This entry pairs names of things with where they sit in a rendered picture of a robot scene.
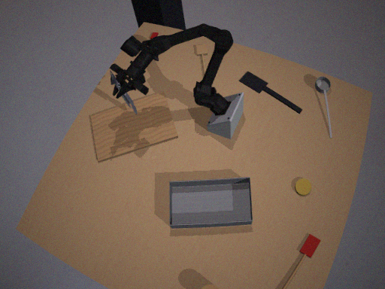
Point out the brown wooden board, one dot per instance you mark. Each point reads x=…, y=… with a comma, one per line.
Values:
x=119, y=131

